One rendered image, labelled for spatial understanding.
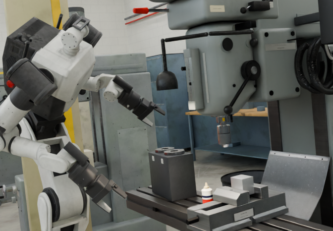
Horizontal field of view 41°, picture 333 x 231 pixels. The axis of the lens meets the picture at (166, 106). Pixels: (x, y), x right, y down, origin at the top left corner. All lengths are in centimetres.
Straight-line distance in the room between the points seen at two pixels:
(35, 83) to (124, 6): 1017
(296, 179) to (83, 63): 95
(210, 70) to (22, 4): 188
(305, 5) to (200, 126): 741
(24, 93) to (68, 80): 17
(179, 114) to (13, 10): 627
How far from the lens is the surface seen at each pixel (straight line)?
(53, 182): 188
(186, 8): 155
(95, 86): 208
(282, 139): 195
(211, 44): 152
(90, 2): 1134
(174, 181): 190
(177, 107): 897
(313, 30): 181
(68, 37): 166
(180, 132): 902
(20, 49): 173
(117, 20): 1153
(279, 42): 166
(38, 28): 183
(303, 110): 185
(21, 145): 174
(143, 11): 159
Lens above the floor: 144
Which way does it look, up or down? 3 degrees down
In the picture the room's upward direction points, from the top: 6 degrees counter-clockwise
